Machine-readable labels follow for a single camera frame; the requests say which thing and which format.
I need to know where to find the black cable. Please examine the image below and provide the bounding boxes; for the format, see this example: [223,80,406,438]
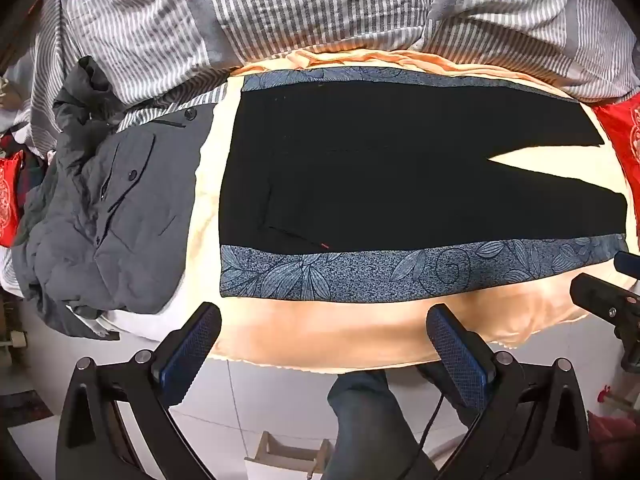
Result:
[416,394,447,463]

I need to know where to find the red embroidered cushion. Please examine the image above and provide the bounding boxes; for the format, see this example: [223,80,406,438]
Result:
[590,92,640,252]
[0,152,27,249]

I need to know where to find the grey white striped duvet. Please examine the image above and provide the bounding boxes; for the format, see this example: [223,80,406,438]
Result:
[10,0,640,161]

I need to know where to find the peach bed sheet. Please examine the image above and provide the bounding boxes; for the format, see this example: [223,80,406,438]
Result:
[175,49,640,372]

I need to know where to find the person's leg in jeans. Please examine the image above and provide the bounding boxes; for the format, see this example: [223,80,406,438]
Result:
[326,370,442,480]

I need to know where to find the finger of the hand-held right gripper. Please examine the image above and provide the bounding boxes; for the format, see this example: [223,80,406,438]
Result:
[614,251,640,279]
[570,272,640,333]

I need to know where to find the blue floral cloth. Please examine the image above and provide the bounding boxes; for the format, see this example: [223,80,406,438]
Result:
[218,67,631,305]

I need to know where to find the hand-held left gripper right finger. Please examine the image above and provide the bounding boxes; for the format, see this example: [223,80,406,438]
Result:
[426,304,596,480]

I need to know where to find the black pants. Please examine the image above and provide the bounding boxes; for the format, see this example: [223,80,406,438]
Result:
[218,80,630,253]

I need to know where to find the dark grey quilted jacket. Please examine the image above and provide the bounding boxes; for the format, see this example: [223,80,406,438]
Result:
[12,55,131,339]

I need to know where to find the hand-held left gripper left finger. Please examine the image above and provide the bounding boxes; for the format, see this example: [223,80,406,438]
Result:
[55,301,223,480]

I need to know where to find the red cloth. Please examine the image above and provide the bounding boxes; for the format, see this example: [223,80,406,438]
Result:
[585,385,640,463]

